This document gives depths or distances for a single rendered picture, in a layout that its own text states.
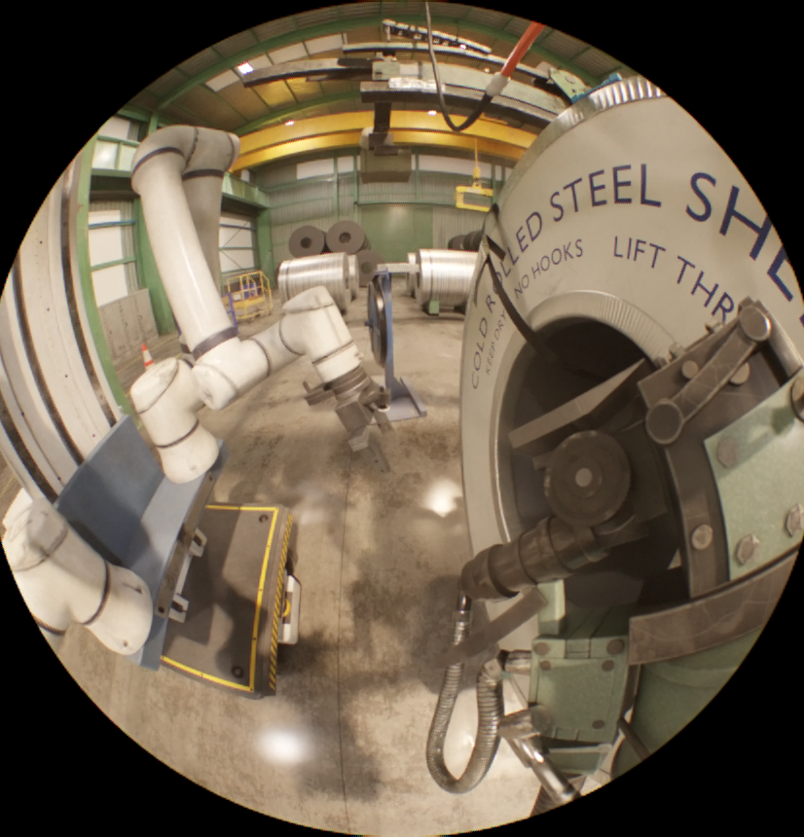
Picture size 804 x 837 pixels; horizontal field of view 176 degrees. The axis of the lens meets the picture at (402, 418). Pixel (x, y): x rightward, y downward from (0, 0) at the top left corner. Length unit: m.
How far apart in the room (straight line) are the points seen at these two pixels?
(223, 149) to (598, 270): 0.77
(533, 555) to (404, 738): 0.95
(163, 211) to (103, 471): 0.53
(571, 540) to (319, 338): 0.43
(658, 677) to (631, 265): 0.34
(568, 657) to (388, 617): 0.96
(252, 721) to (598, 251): 1.49
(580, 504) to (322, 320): 0.42
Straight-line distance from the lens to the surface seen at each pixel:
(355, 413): 0.45
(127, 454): 0.77
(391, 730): 1.09
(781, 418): 0.15
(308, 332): 0.45
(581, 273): 0.40
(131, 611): 0.59
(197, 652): 0.95
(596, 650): 0.16
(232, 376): 0.44
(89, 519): 0.71
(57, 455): 0.76
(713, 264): 0.29
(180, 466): 0.75
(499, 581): 0.25
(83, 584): 0.54
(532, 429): 0.19
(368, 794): 1.20
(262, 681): 0.84
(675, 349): 0.17
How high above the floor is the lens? 1.06
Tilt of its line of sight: 34 degrees down
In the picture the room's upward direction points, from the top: 1 degrees counter-clockwise
